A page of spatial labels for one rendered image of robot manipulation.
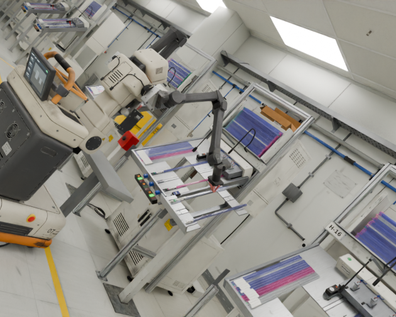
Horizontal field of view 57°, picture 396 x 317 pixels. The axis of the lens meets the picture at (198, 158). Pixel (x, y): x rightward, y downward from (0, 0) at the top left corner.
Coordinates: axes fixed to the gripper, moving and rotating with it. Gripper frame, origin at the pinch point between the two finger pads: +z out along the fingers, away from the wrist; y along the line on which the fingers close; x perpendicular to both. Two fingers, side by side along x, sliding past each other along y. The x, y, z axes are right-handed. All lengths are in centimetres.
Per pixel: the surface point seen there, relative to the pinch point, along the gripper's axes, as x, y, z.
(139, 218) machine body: 23, 60, 67
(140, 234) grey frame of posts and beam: 42, 18, 40
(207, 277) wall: -75, 69, 201
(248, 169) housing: -49, 22, 8
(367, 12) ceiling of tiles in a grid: -185, 64, -101
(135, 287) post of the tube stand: 53, -3, 66
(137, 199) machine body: 18, 78, 62
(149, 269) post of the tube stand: 43, -1, 55
